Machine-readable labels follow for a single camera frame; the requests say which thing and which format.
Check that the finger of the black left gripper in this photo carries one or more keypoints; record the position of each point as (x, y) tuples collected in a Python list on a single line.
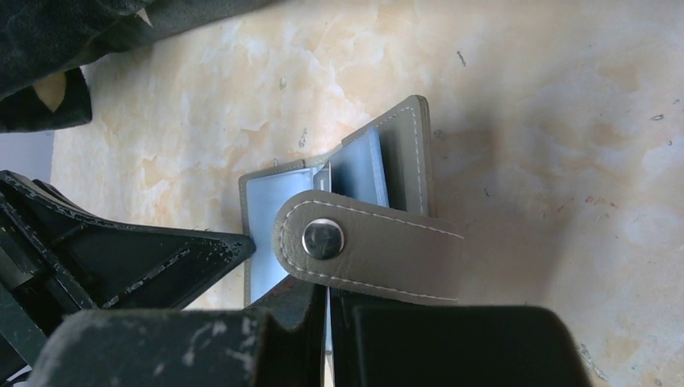
[(58, 259)]

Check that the grey leather card holder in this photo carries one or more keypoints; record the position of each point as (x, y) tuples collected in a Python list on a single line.
[(361, 217)]

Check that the black floral pillow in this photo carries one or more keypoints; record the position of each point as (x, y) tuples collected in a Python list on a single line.
[(44, 44)]

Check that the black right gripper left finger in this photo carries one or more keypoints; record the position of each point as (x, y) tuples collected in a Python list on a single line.
[(276, 341)]

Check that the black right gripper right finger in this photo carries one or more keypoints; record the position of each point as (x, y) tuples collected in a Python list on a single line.
[(382, 342)]

